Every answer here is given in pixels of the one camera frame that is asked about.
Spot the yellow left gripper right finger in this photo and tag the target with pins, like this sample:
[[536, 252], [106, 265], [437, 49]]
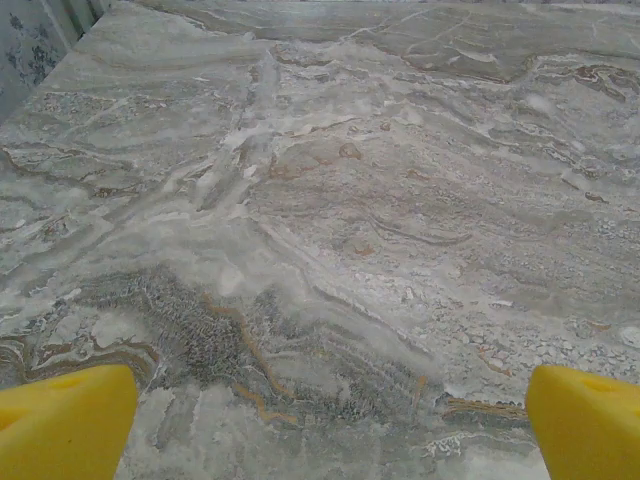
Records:
[[590, 430]]

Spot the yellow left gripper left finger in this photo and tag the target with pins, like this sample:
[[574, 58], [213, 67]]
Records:
[[60, 430]]

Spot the aluminium corner post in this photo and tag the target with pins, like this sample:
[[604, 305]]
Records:
[[85, 20]]

